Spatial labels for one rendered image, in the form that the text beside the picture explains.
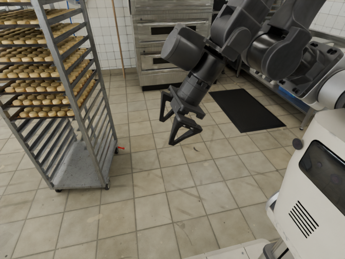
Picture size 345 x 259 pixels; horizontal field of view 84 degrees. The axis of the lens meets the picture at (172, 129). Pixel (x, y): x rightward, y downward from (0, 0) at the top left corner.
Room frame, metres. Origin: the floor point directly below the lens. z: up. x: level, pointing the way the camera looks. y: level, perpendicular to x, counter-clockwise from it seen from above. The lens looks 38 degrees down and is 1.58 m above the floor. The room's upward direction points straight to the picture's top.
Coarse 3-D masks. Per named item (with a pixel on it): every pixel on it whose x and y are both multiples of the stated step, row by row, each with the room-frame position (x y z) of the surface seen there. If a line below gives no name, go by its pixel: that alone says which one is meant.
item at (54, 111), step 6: (90, 84) 1.52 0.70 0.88; (84, 90) 1.41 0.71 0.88; (90, 90) 1.44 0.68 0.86; (84, 96) 1.31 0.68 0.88; (78, 102) 1.21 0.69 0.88; (30, 108) 1.13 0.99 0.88; (36, 108) 1.13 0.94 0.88; (42, 108) 1.16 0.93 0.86; (48, 108) 1.13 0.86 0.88; (54, 108) 1.13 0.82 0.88; (60, 108) 1.16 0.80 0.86; (66, 108) 1.13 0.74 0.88; (24, 114) 1.06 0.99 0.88; (30, 114) 1.06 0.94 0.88; (36, 114) 1.07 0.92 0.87; (42, 114) 1.06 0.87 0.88; (48, 114) 1.06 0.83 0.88; (54, 114) 1.07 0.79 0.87; (60, 114) 1.06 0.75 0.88; (66, 114) 1.09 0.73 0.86; (72, 114) 1.07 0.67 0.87
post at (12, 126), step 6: (0, 102) 1.02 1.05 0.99; (0, 108) 1.00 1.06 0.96; (0, 114) 1.00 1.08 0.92; (6, 114) 1.01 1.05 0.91; (6, 120) 1.00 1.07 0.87; (12, 126) 1.00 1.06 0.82; (12, 132) 1.00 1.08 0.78; (18, 138) 1.00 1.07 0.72; (24, 144) 1.00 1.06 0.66; (24, 150) 1.00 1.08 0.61; (30, 156) 1.00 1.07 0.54; (36, 162) 1.00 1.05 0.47; (36, 168) 1.00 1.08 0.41; (42, 168) 1.02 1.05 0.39; (42, 174) 1.00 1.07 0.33; (48, 186) 1.00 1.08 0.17
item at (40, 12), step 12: (36, 0) 1.02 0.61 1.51; (36, 12) 1.02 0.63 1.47; (48, 24) 1.04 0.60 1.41; (48, 36) 1.02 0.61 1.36; (60, 60) 1.03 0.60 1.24; (60, 72) 1.02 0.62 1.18; (72, 96) 1.03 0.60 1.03; (72, 108) 1.02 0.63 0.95; (84, 132) 1.02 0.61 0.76; (96, 168) 1.02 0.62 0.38
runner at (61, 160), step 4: (72, 136) 1.57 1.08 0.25; (76, 136) 1.61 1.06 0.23; (72, 140) 1.53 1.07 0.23; (68, 144) 1.45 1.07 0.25; (68, 148) 1.42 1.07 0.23; (64, 152) 1.34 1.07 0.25; (64, 156) 1.30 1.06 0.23; (60, 160) 1.24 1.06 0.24; (56, 164) 1.17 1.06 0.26; (60, 164) 1.19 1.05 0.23; (56, 168) 1.15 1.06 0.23; (52, 172) 1.08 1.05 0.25; (56, 172) 1.10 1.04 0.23; (52, 176) 1.06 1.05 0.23; (48, 180) 1.00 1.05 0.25; (52, 180) 1.02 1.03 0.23
